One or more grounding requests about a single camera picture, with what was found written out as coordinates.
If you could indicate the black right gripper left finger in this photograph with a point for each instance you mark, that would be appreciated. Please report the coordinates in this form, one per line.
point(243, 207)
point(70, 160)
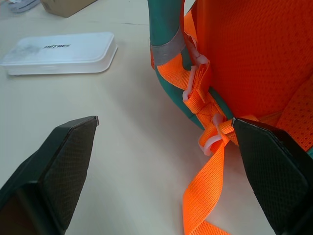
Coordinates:
point(46, 176)

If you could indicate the orange and teal backpack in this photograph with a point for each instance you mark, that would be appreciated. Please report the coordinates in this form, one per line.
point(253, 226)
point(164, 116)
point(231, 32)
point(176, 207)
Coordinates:
point(244, 61)

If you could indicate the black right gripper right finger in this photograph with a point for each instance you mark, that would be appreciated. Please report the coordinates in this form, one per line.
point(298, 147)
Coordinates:
point(271, 171)

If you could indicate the white grey cloth item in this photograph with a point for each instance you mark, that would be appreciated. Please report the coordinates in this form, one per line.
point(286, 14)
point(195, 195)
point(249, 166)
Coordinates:
point(20, 5)

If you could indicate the brown cardboard box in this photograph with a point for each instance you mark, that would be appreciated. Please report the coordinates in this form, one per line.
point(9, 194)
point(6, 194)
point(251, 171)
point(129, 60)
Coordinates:
point(64, 6)

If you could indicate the white plastic box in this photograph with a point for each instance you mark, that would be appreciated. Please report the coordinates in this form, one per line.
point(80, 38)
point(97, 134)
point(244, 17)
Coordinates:
point(61, 54)

